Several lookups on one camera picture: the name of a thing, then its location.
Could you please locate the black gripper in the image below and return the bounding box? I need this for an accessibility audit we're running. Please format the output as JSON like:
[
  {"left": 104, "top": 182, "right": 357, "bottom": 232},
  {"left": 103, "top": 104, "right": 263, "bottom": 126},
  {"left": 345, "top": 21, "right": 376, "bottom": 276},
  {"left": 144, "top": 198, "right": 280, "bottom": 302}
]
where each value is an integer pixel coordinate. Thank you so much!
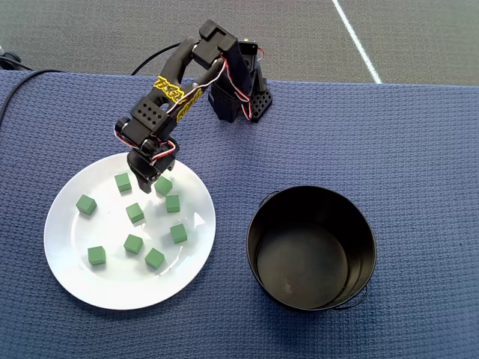
[{"left": 126, "top": 144, "right": 180, "bottom": 194}]

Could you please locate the black metal bucket container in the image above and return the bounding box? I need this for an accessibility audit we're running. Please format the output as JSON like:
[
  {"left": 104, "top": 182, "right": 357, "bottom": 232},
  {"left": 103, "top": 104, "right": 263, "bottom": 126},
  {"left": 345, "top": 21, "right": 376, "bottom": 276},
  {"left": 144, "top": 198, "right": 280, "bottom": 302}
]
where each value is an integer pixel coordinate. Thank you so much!
[{"left": 245, "top": 185, "right": 377, "bottom": 312}]

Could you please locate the white round plate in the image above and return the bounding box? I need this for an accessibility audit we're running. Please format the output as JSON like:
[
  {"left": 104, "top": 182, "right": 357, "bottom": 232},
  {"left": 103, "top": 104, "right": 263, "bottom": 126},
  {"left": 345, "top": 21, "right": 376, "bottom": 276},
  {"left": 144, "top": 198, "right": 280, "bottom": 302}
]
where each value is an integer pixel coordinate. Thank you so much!
[{"left": 43, "top": 150, "right": 217, "bottom": 311}]

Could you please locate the blue woven table mat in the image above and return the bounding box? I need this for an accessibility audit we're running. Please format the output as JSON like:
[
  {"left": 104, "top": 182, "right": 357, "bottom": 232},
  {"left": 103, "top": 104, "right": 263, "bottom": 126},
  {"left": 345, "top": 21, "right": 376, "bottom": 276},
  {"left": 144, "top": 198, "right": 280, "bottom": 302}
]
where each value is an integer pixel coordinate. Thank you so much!
[{"left": 0, "top": 70, "right": 479, "bottom": 359}]

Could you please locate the black cable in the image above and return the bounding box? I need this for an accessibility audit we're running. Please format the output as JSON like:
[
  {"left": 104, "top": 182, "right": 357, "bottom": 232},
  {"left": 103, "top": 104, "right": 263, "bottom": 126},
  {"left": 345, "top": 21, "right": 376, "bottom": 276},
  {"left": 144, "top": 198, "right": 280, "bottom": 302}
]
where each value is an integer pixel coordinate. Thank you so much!
[
  {"left": 0, "top": 68, "right": 67, "bottom": 124},
  {"left": 129, "top": 41, "right": 183, "bottom": 76}
]

